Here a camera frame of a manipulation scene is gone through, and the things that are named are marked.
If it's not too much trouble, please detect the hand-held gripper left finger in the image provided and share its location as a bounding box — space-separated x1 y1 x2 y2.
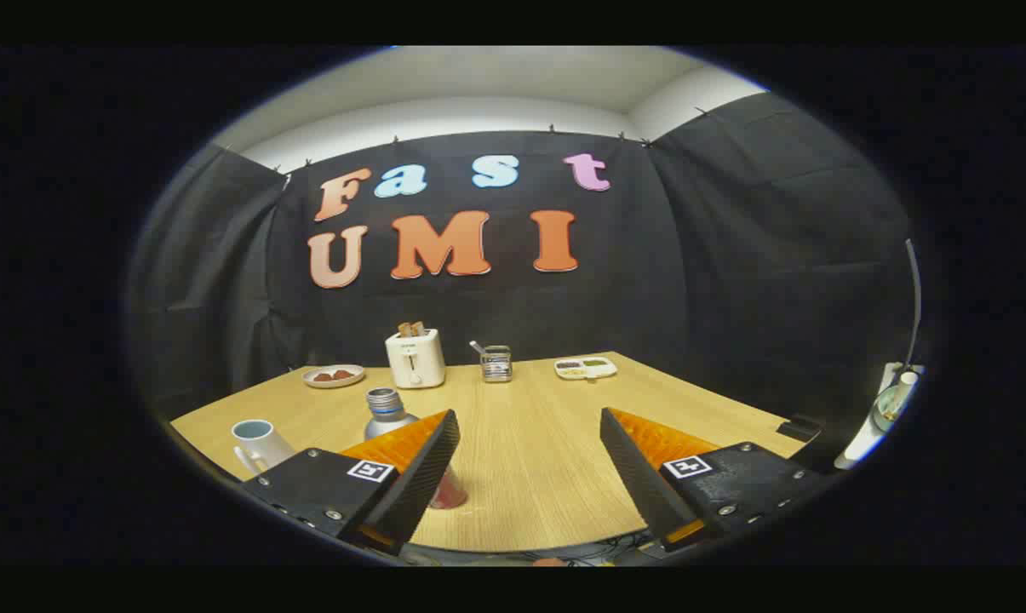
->
240 409 461 557

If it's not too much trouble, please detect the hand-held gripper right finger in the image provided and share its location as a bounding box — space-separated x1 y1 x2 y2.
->
599 407 828 554

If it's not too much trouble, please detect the silver juice bottle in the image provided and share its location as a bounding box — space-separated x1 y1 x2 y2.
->
364 387 468 510

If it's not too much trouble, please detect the white cup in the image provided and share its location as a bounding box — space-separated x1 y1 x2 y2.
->
231 419 296 476

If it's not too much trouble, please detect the white toaster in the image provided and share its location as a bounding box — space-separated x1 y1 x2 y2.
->
385 329 447 390

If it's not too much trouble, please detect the wooden table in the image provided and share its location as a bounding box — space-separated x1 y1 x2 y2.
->
170 351 807 554

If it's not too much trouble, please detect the white divided tray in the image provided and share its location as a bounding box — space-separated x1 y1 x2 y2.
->
554 357 618 381

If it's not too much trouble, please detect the small white plate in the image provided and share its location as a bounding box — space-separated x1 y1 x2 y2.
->
302 364 366 389

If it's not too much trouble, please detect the black backdrop cloth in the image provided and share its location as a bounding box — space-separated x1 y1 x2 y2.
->
129 92 918 444

